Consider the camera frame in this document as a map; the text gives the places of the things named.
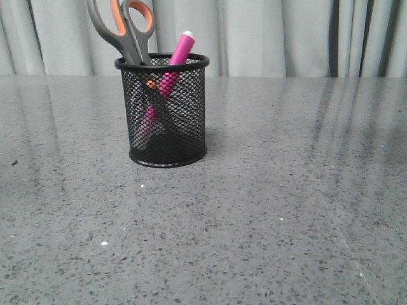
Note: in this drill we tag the pink highlighter pen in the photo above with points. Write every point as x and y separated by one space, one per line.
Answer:
165 87

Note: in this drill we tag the black mesh pen bin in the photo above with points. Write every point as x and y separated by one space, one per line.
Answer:
192 146

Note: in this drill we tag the white curtain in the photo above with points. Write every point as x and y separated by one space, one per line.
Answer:
241 38

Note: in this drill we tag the grey orange scissors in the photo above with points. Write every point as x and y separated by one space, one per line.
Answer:
135 25

